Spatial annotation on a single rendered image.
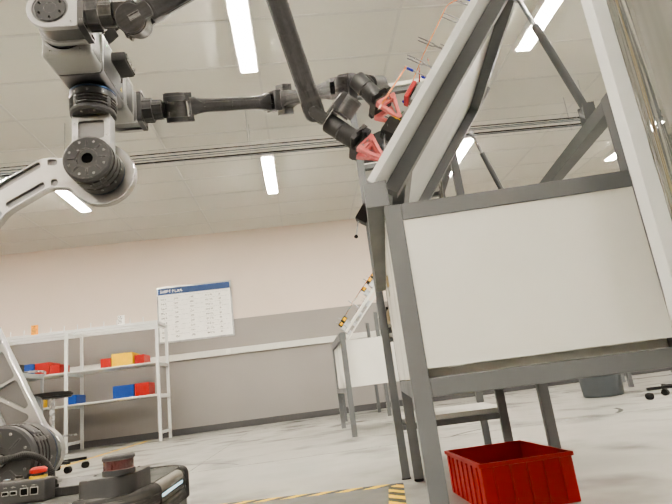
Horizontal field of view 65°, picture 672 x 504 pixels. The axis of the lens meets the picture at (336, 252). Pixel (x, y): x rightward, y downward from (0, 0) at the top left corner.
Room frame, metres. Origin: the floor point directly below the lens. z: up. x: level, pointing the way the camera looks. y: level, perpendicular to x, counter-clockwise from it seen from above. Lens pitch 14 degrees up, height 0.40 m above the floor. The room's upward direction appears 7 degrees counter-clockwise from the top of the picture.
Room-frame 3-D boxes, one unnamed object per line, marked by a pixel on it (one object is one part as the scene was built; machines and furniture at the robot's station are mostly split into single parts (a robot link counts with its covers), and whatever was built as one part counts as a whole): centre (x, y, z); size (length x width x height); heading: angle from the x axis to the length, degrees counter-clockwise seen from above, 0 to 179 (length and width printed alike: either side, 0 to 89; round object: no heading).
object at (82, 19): (1.20, 0.55, 1.45); 0.09 x 0.08 x 0.12; 5
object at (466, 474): (1.86, -0.46, 0.07); 0.39 x 0.29 x 0.14; 6
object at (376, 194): (1.77, -0.15, 0.83); 1.18 x 0.06 x 0.06; 176
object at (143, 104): (1.70, 0.59, 1.45); 0.09 x 0.08 x 0.12; 5
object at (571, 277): (1.74, -0.47, 0.60); 1.17 x 0.58 x 0.40; 176
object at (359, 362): (5.25, -0.24, 0.83); 1.18 x 0.72 x 1.65; 6
